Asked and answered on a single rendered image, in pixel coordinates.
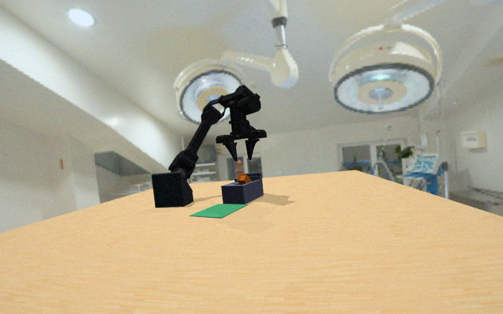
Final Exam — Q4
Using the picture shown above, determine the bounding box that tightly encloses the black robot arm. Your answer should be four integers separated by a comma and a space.
168, 85, 261, 181

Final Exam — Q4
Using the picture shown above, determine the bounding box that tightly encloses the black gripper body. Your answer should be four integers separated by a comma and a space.
216, 116, 267, 143

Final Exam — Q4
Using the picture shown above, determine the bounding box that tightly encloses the orange l-shaped part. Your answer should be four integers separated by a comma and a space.
237, 174, 252, 185

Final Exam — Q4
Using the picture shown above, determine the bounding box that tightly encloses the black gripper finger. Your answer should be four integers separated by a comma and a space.
245, 140, 259, 160
223, 143, 237, 161

